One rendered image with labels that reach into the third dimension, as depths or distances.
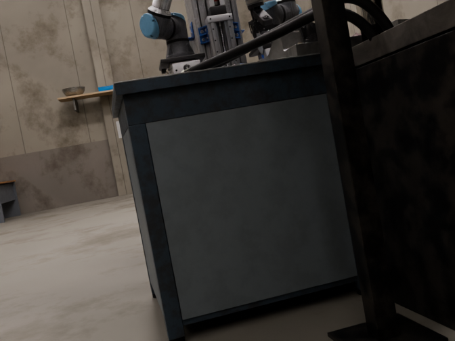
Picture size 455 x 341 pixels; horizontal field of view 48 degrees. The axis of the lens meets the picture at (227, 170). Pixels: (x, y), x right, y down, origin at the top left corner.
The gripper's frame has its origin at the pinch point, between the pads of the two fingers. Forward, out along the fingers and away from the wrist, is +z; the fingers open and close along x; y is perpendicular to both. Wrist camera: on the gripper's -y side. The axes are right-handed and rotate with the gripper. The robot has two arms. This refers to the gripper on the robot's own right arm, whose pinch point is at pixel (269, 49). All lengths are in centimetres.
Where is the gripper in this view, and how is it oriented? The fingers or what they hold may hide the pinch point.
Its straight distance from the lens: 228.9
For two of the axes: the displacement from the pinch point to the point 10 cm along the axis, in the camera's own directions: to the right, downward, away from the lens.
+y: -2.6, -1.4, 9.6
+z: 2.7, 9.4, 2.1
